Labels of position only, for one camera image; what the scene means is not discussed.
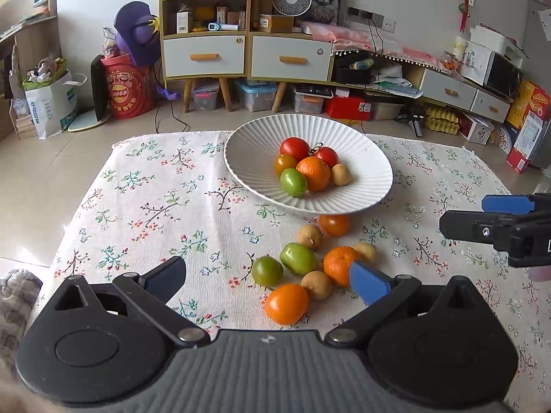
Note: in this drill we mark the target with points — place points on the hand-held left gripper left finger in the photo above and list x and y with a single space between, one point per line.
165 277

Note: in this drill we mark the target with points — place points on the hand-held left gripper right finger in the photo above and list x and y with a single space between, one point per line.
370 282

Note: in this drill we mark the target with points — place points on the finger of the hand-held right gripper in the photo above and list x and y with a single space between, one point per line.
506 203
460 223

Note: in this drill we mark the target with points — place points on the brown longan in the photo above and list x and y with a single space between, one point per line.
366 251
341 175
317 285
310 236

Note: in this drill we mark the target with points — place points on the small orange mandarin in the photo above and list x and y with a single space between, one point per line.
338 264

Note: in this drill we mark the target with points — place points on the orange tomato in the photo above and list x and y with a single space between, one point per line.
335 225
286 304

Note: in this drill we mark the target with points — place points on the green plum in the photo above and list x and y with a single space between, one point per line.
298 258
267 271
293 182

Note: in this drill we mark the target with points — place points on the large orange mandarin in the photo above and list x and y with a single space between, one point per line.
315 174

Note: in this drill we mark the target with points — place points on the red tomato with stem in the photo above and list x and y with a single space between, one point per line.
328 157

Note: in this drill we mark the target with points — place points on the yellow-brown tomato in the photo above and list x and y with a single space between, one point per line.
285 163

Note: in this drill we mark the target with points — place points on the white ribbed plate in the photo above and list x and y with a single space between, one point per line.
258 155

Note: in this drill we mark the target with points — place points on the floral tablecloth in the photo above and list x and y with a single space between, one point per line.
172 206

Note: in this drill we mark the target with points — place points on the small white box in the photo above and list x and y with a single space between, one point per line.
475 129

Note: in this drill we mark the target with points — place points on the red and yellow carton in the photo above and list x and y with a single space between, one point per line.
527 112

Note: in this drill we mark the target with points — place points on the white drawer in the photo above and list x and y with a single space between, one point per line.
447 90
181 56
490 106
267 58

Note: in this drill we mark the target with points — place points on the stack of egg trays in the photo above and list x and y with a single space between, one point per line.
441 119

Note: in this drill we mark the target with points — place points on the black tripod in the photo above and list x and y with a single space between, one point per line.
413 122

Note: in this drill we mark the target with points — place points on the low wooden cabinet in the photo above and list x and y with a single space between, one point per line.
478 90

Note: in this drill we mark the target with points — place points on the white microwave oven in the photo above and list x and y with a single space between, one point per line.
501 75

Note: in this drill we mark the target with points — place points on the grey quilted blanket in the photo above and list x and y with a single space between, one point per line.
15 305

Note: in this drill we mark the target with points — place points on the red box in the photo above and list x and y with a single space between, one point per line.
346 107

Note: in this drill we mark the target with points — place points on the pale round base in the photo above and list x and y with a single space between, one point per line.
84 121

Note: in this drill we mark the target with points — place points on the black storage bin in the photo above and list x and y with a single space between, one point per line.
351 75

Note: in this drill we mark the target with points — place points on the clear storage box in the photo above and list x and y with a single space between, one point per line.
205 97

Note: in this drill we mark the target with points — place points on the dark-lidded storage box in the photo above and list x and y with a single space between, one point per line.
309 103

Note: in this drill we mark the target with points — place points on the red printed bucket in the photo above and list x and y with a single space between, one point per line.
127 90

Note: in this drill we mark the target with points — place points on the black flat panel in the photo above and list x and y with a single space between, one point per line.
98 90

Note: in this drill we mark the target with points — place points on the blue-lidded storage box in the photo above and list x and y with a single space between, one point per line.
256 97

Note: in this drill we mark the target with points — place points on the wooden drawer cabinet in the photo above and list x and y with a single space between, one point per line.
279 97

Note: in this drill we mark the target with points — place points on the pink tasselled cloth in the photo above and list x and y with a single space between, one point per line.
366 38

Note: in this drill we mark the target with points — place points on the white paper bag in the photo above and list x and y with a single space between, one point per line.
51 103

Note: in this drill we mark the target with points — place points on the plush toys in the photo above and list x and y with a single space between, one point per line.
43 71

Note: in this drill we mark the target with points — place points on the purple plush toy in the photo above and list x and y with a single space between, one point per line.
133 30

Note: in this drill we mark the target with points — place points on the white thermometer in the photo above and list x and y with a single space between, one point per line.
219 27

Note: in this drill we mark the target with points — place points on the wooden bookshelf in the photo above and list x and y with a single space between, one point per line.
36 43

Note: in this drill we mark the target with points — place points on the small cardboard box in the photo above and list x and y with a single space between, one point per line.
280 24

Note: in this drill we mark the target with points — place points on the white wall socket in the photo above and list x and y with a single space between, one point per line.
378 19

